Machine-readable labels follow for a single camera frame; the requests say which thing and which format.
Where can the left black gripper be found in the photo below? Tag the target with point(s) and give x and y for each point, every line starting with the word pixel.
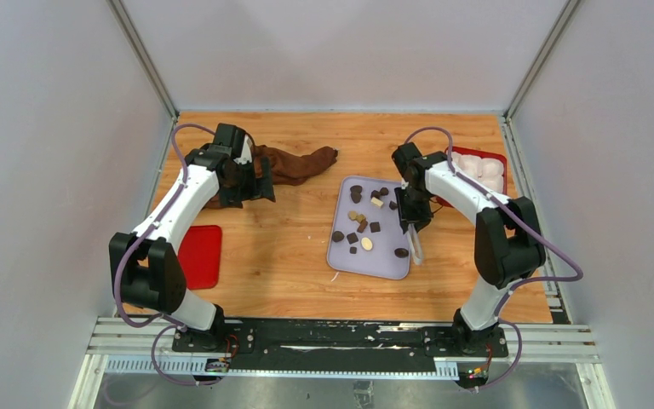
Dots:
pixel 258 187

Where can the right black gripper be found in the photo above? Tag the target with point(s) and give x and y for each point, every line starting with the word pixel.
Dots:
pixel 421 218

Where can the dark oval chocolate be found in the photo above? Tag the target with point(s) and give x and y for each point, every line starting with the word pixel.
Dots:
pixel 401 253

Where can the red box with white liners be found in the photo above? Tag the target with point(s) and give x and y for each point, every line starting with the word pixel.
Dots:
pixel 489 169

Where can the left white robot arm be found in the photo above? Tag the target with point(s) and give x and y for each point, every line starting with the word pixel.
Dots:
pixel 148 282

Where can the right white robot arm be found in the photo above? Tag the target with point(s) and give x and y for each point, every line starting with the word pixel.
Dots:
pixel 506 246

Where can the white chocolate upper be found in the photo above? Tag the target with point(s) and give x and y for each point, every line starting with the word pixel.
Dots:
pixel 376 202

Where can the white oval chocolate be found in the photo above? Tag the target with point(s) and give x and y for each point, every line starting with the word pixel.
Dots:
pixel 367 244

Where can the dark ridged chocolate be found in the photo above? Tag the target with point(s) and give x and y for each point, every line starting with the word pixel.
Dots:
pixel 352 238

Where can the dark round chocolate left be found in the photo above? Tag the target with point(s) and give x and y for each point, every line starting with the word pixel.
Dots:
pixel 337 236

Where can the brown cloth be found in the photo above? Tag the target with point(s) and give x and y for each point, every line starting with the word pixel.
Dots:
pixel 290 169

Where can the lavender tray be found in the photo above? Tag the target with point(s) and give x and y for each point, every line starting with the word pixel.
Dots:
pixel 380 262

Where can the red box lid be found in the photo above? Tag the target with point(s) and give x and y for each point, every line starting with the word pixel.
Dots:
pixel 200 256

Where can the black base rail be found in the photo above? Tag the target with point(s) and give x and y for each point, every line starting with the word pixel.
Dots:
pixel 337 345

